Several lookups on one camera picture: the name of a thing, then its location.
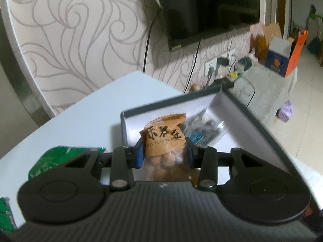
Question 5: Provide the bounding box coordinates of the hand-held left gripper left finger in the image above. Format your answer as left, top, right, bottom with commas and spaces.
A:
64, 139, 146, 188

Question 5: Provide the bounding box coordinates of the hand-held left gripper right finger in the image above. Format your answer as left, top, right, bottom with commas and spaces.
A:
186, 137, 263, 190

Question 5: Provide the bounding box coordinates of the tan peanut packet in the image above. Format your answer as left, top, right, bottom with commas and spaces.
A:
139, 113, 193, 182

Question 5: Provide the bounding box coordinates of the clear bag of dark nuts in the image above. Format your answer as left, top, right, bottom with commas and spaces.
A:
183, 108, 226, 148

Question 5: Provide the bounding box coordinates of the grey box with white inside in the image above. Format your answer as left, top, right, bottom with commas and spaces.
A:
121, 84, 316, 207

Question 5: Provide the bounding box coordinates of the green snack bag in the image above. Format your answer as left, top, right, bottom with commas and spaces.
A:
0, 197, 18, 242
28, 146, 107, 182

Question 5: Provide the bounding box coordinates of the grey stone television bench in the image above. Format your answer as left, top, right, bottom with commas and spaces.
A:
227, 62, 299, 131

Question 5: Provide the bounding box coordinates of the black charger plug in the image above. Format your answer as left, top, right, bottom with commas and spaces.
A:
216, 57, 231, 68

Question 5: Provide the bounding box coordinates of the brown paper bag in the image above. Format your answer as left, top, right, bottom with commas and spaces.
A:
252, 23, 282, 64

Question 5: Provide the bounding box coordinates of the blue and orange cardboard box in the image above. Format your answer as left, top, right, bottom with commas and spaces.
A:
265, 30, 309, 78

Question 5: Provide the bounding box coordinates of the black television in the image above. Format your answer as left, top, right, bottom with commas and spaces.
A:
154, 0, 261, 52

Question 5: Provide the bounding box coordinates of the black power cable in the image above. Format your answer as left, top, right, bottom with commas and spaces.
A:
143, 9, 162, 73
183, 39, 203, 94

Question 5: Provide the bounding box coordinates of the white wall socket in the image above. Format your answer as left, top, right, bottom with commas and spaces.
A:
205, 59, 219, 77

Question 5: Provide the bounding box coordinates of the white light switch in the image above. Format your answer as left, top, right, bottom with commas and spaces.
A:
26, 97, 39, 115

